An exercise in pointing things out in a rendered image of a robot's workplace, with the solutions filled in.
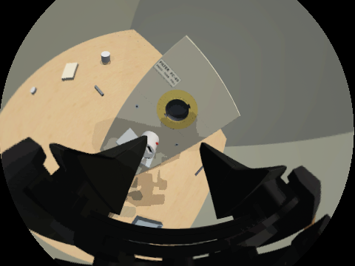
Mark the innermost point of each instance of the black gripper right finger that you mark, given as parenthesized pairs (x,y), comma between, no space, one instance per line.
(229,181)

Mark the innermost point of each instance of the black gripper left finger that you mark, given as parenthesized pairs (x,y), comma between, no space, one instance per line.
(110,172)

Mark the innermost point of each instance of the cream rectangular block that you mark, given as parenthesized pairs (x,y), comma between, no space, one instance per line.
(69,71)

